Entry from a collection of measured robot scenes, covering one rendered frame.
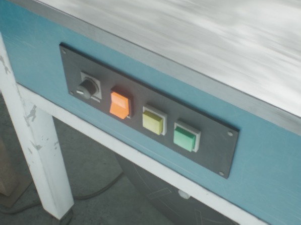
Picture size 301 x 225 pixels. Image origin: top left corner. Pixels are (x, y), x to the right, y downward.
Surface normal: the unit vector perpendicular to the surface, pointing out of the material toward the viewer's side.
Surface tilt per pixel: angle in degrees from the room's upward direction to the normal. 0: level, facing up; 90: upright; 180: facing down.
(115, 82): 90
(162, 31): 0
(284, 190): 90
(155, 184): 90
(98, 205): 0
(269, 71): 0
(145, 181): 90
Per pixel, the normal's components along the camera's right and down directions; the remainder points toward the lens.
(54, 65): -0.57, 0.60
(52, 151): 0.82, 0.42
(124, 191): 0.00, -0.68
